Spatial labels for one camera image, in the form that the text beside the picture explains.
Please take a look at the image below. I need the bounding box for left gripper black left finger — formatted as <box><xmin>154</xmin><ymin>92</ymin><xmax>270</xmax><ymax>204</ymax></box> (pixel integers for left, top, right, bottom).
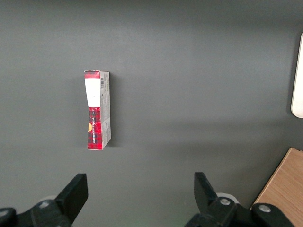
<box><xmin>30</xmin><ymin>173</ymin><xmax>89</xmax><ymax>227</ymax></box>

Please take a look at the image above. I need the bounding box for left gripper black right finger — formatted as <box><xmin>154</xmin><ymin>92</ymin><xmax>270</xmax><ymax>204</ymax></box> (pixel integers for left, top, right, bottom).
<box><xmin>187</xmin><ymin>172</ymin><xmax>251</xmax><ymax>227</ymax></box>

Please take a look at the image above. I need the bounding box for wooden drawer cabinet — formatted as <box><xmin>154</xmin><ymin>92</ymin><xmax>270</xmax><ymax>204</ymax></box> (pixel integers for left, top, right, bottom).
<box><xmin>252</xmin><ymin>147</ymin><xmax>303</xmax><ymax>227</ymax></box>

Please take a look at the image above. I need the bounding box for red plaid cardboard box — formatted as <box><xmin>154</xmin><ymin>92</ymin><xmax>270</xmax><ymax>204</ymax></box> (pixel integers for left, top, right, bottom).
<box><xmin>83</xmin><ymin>69</ymin><xmax>112</xmax><ymax>151</ymax></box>

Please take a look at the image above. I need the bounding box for beige rectangular tray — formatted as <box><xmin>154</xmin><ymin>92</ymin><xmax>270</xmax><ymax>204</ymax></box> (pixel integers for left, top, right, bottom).
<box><xmin>290</xmin><ymin>31</ymin><xmax>303</xmax><ymax>119</ymax></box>

